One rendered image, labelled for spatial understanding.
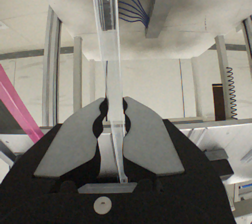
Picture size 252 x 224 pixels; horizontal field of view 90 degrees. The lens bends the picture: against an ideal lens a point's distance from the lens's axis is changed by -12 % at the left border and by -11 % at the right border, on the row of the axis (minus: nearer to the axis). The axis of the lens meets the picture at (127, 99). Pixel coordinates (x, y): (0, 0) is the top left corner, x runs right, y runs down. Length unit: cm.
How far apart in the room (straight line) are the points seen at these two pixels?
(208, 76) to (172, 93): 61
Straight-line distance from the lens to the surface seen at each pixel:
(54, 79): 49
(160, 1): 44
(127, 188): 32
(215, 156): 29
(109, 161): 26
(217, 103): 67
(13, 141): 27
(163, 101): 195
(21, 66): 250
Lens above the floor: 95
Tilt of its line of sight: 5 degrees down
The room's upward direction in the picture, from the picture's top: 178 degrees clockwise
